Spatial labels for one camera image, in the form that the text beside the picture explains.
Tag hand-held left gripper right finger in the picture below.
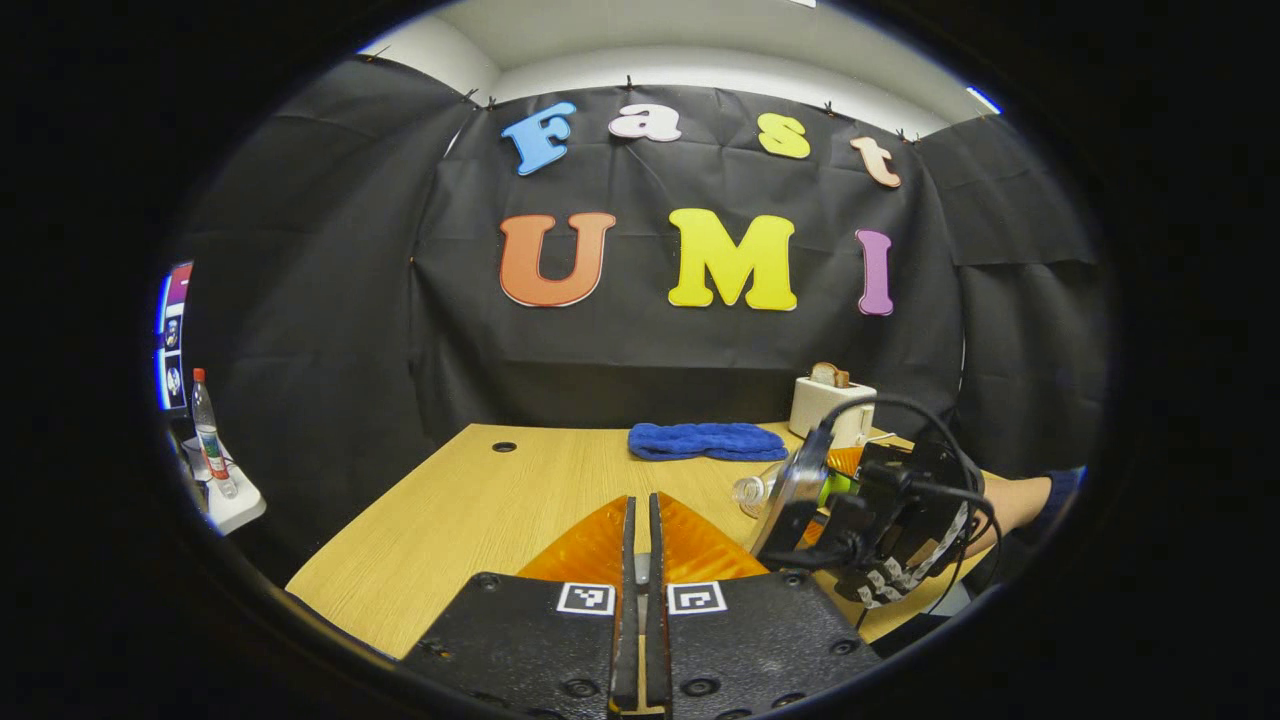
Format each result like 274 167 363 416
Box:
648 492 881 720

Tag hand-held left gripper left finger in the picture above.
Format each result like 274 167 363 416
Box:
400 493 641 720

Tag green label water bottle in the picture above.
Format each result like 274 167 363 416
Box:
732 462 861 519

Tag red cap plastic bottle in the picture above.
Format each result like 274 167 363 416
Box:
190 368 239 499

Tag white toaster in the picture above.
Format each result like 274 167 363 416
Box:
789 376 878 449

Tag blue towel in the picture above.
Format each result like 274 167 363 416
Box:
628 422 790 463

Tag small white side table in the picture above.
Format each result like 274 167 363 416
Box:
180 435 268 536

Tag black backdrop cloth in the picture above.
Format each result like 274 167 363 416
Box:
165 55 1111 591

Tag computer monitor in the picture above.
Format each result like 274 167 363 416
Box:
155 262 194 411

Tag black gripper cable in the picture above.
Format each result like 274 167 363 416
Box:
815 394 1004 613

